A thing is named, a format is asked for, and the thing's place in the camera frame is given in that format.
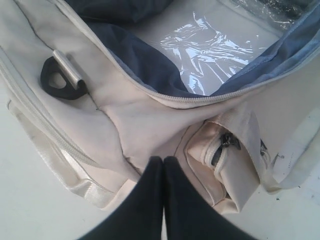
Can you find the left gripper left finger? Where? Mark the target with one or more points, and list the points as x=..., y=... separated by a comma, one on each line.
x=140, y=215

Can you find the beige duffel bag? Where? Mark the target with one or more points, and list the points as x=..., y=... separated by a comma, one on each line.
x=231, y=88

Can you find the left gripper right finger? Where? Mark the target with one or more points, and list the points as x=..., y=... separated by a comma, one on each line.
x=188, y=216

